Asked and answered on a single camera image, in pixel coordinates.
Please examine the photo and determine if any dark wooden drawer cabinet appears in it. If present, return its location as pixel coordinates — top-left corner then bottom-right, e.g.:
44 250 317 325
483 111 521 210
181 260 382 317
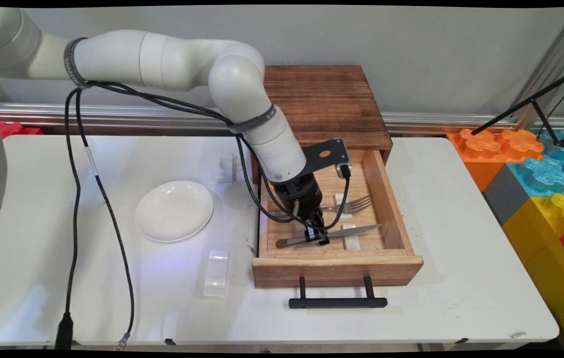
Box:
251 65 394 165

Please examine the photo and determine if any steel serrated table knife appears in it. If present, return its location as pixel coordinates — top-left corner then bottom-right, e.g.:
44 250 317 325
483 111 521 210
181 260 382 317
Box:
275 224 383 250

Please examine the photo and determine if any orange foam block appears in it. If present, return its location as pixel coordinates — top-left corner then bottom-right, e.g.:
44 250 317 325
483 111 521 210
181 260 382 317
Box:
447 128 545 192

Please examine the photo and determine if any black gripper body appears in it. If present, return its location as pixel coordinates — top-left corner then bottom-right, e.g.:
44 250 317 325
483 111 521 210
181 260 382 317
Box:
271 172 323 220

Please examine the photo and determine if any blue foam block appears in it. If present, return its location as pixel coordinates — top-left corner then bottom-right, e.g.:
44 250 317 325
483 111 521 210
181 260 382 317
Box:
508 130 564 197

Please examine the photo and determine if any grey cable strap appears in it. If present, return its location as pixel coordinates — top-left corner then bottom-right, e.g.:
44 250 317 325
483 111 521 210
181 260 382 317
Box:
226 103 277 135
63 37 93 90

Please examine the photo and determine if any steel fork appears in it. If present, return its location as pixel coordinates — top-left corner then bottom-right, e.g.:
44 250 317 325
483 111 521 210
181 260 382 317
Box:
268 195 373 219

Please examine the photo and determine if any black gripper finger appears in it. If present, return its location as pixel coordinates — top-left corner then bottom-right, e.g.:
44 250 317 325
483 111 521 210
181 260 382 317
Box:
304 226 331 248
309 209 326 233

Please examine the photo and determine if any white round plate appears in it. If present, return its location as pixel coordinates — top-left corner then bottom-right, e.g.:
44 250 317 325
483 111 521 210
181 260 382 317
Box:
135 180 215 243

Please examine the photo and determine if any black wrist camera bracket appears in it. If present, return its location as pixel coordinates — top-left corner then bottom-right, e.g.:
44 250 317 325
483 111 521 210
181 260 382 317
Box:
303 138 353 180

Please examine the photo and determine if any aluminium rail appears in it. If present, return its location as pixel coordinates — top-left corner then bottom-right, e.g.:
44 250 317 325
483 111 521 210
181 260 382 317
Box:
0 102 564 136

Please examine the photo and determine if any light wooden drawer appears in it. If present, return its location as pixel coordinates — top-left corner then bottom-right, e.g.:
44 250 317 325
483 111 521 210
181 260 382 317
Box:
252 148 424 289

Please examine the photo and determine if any grey foam block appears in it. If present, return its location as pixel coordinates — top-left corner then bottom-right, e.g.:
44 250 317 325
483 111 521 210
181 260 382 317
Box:
482 164 531 227

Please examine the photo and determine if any black tripod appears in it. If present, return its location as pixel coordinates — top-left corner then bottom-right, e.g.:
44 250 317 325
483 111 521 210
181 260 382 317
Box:
471 65 564 153

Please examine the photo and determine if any thin black cable white tag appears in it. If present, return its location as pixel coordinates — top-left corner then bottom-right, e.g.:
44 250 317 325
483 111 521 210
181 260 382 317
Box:
74 81 352 352

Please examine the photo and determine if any thick black cable with plug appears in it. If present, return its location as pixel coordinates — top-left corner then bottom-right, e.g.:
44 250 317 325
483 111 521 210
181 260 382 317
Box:
54 81 352 351

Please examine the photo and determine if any black drawer handle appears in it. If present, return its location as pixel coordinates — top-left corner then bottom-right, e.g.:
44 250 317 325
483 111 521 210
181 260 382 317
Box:
289 276 389 310

